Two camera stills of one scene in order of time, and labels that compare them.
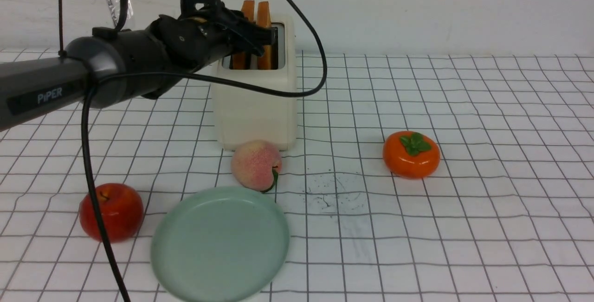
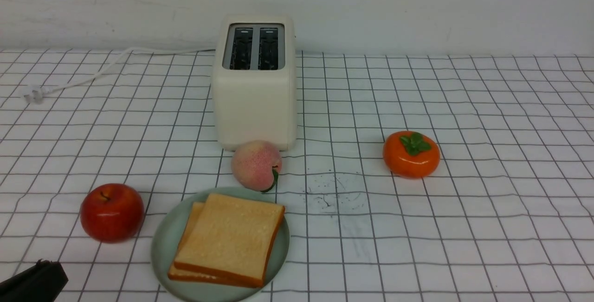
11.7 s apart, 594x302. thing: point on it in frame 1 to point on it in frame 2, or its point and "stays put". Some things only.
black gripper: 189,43 to 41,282
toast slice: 263,20 to 232,239
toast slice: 242,61 to 176,273
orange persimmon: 410,155 stays put
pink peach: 256,164 stays put
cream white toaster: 269,63 stays put
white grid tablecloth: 506,215 stays put
